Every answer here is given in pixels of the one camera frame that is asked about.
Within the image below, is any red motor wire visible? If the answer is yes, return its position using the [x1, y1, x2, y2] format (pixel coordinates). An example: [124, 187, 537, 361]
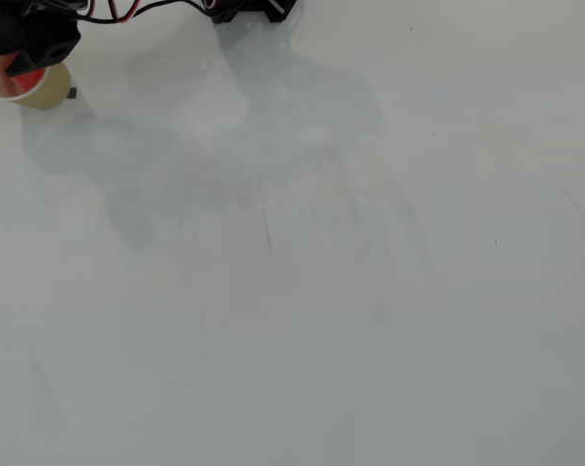
[106, 0, 221, 24]

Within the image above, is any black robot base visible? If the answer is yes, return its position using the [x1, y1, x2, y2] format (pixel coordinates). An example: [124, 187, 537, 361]
[208, 0, 299, 25]

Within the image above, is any beige paper cup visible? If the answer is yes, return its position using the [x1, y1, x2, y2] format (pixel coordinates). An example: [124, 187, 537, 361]
[0, 50, 73, 111]

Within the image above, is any black cable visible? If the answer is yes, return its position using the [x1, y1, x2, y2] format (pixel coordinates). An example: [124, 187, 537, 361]
[73, 0, 211, 24]

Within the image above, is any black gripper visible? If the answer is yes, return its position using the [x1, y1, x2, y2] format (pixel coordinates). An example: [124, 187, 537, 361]
[0, 8, 82, 80]

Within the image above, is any red foam cube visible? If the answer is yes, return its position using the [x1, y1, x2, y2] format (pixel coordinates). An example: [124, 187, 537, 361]
[8, 67, 49, 97]

